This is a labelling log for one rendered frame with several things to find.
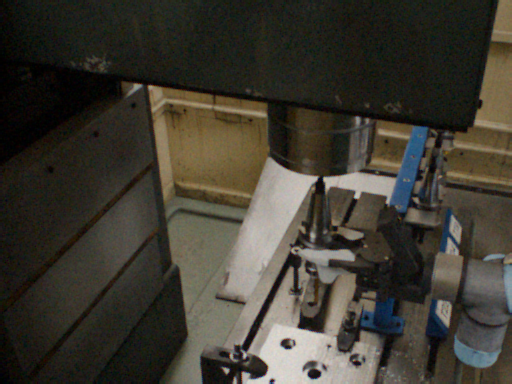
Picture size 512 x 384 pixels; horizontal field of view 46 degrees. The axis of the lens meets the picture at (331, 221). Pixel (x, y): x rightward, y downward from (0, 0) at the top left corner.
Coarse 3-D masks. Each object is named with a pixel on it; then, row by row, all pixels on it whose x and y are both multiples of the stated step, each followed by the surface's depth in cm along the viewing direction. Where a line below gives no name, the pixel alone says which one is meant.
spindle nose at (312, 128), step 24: (288, 120) 78; (312, 120) 77; (336, 120) 77; (360, 120) 78; (288, 144) 80; (312, 144) 79; (336, 144) 79; (360, 144) 81; (288, 168) 82; (312, 168) 81; (336, 168) 81; (360, 168) 83
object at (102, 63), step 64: (0, 0) 73; (64, 0) 71; (128, 0) 69; (192, 0) 67; (256, 0) 65; (320, 0) 63; (384, 0) 62; (448, 0) 60; (64, 64) 76; (128, 64) 74; (192, 64) 71; (256, 64) 69; (320, 64) 67; (384, 64) 66; (448, 64) 64; (448, 128) 68
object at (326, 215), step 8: (312, 192) 92; (312, 200) 92; (320, 200) 91; (328, 200) 92; (312, 208) 92; (320, 208) 92; (328, 208) 93; (312, 216) 93; (320, 216) 93; (328, 216) 93; (312, 224) 93; (320, 224) 93; (328, 224) 94; (312, 232) 94; (320, 232) 94
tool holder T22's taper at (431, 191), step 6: (426, 168) 120; (426, 174) 120; (432, 174) 119; (438, 174) 120; (426, 180) 120; (432, 180) 119; (438, 180) 120; (420, 186) 122; (426, 186) 120; (432, 186) 120; (438, 186) 121; (420, 192) 122; (426, 192) 121; (432, 192) 121; (438, 192) 122; (420, 198) 122; (426, 198) 121; (432, 198) 121; (438, 198) 123; (432, 204) 122
